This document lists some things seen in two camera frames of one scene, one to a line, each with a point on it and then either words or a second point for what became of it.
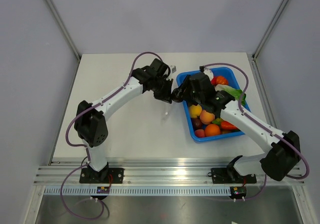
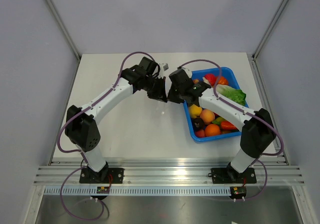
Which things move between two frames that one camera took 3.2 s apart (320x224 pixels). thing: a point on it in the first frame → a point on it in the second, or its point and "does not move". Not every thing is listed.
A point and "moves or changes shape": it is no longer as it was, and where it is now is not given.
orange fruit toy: (212, 129) does not move
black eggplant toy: (177, 95) moves or changes shape
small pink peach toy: (199, 133) does not move
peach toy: (206, 117) does not move
